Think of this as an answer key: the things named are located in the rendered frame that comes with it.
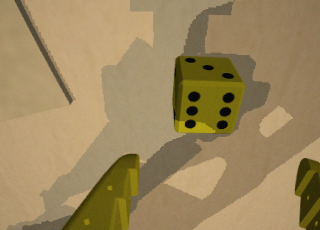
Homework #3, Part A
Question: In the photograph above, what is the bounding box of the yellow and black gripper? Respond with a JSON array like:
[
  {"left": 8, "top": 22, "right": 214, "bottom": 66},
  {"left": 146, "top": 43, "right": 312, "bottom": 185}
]
[{"left": 61, "top": 154, "right": 320, "bottom": 230}]

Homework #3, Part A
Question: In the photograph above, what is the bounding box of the yellow die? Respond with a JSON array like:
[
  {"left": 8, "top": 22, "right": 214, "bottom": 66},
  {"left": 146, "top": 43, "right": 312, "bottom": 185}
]
[{"left": 172, "top": 56, "right": 245, "bottom": 134}]

